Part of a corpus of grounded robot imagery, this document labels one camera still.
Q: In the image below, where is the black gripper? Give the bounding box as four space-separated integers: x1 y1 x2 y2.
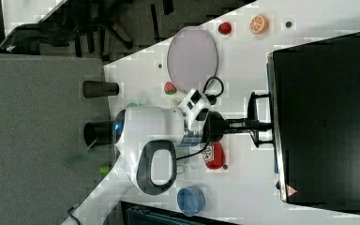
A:
203 112 273 143

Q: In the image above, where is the lilac round plate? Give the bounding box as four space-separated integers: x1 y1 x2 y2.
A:
167 26 218 93

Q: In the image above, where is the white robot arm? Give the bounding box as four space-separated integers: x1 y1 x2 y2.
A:
61 106 272 225

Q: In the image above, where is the red strawberry toy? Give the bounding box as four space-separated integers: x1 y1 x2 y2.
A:
218 22 232 35
164 82 177 95

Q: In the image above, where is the green mug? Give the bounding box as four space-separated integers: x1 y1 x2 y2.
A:
126 102 140 109

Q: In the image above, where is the black cylinder post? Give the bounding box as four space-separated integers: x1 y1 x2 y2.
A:
82 81 120 98
83 121 113 146

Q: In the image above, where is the orange slice toy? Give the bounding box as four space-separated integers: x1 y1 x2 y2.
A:
249 15 269 35

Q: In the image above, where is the blue bowl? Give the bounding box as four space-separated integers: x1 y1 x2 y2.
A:
177 186 205 217

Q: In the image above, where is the black office chair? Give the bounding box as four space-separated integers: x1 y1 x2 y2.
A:
0 0 133 57

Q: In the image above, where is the black toaster oven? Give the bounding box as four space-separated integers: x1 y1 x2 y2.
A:
267 32 360 216

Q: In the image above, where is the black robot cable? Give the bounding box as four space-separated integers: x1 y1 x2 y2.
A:
67 75 225 225

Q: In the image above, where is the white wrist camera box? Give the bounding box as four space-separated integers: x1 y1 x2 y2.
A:
178 89 211 131

